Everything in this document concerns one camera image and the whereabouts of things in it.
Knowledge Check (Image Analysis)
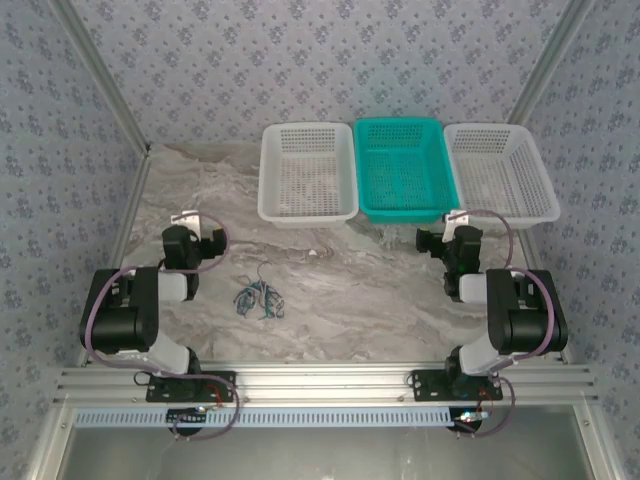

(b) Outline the teal perforated plastic basket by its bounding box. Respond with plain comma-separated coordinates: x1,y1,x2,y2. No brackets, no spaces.
353,117,461,225

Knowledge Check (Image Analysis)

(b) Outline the thin white cable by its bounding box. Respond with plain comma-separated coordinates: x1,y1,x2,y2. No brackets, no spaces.
252,261,271,301

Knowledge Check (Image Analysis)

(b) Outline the thin blue purple cable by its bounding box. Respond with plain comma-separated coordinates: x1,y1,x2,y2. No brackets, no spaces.
233,284,286,319

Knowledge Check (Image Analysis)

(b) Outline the thin black cable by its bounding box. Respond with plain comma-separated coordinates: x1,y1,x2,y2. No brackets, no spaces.
234,279,286,320

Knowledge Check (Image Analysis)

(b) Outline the white perforated plastic basket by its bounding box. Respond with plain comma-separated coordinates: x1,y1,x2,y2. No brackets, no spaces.
443,123,561,231
257,122,360,230

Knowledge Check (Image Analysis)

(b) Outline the small black controller board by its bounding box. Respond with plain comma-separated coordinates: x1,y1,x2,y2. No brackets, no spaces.
451,408,490,441
166,407,209,442

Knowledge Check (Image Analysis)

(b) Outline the grey steel panel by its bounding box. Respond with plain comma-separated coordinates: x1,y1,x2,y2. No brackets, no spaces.
29,402,626,480

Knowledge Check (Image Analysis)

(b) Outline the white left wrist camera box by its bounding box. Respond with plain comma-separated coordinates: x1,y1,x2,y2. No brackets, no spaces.
170,211,202,236

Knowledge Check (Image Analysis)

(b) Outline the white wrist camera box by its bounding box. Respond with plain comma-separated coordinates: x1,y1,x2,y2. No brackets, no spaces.
170,211,202,236
443,210,471,240

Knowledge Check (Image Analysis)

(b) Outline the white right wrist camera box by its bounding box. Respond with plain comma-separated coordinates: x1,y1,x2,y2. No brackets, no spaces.
443,210,471,240

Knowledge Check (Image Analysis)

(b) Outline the purple right arm harness cable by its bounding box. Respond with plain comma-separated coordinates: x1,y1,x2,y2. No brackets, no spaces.
457,209,559,440

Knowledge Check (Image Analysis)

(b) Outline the purple arm harness cable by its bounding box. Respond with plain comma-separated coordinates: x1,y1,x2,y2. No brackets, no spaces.
457,209,559,440
82,214,242,442

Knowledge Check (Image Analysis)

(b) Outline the purple left arm harness cable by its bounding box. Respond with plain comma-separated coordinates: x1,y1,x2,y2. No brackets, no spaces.
82,214,242,442

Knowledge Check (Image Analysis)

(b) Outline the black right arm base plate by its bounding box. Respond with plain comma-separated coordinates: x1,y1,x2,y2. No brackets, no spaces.
409,368,504,404

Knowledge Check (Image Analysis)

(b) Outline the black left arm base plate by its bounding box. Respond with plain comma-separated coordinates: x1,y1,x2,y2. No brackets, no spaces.
144,370,238,404

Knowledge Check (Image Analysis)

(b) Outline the aluminium mounting rail beam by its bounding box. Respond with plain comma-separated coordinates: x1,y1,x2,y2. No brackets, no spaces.
53,363,600,405

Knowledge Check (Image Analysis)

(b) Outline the aluminium frame post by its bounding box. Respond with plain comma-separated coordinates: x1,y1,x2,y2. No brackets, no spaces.
49,0,154,156
507,0,599,129

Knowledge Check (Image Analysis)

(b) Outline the white slotted cable duct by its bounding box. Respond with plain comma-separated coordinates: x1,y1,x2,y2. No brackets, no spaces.
73,407,454,430

